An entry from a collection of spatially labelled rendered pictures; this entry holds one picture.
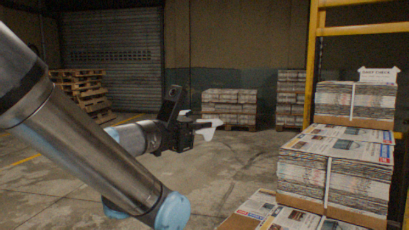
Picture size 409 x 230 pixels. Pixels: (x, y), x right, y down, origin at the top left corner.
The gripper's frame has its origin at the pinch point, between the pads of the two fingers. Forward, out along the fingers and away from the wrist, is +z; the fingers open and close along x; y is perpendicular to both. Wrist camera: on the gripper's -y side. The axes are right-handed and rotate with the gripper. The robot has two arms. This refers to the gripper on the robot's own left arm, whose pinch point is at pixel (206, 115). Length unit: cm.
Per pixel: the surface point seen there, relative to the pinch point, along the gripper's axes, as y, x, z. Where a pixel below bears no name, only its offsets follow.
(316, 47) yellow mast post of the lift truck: -26, -20, 149
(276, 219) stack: 38.6, 17.5, 25.7
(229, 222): 66, -12, 45
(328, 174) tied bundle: 20, 28, 38
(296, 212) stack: 38, 21, 35
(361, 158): 12, 37, 42
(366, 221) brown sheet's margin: 32, 43, 40
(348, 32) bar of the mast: -37, -2, 151
